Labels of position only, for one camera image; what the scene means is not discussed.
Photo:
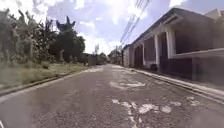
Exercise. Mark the distant low buildings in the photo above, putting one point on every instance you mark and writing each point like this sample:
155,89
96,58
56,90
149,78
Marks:
96,59

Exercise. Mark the grey asphalt road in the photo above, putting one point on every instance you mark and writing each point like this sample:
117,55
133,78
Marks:
100,93

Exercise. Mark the pale concrete kerb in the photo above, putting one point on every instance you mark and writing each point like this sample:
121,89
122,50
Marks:
40,82

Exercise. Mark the concrete pavement strip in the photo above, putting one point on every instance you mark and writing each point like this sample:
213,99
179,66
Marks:
186,84

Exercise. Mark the building with white columns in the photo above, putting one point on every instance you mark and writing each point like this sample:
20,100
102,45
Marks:
186,43

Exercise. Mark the row of trees and bushes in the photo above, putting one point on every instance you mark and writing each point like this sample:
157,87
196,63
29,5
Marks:
30,40

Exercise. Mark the grass verge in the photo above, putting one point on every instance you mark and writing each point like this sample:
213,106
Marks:
23,74

